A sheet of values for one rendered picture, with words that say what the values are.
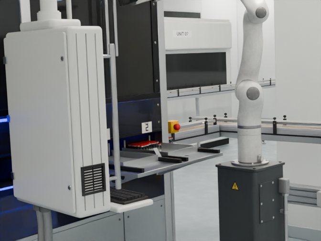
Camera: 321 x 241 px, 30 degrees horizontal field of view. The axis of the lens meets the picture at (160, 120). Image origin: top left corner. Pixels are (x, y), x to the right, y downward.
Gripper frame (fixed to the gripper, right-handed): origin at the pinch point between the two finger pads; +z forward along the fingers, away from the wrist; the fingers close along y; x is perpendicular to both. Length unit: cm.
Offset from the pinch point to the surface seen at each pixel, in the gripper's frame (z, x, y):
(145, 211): 16, -117, 32
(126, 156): 18, -79, 20
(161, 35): -24, -25, 51
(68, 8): 25.8, 4.2, -1.4
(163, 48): -23, -32, 51
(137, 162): 16, -77, -6
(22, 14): 47.1, 7.3, -9.6
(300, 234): -97, -202, 110
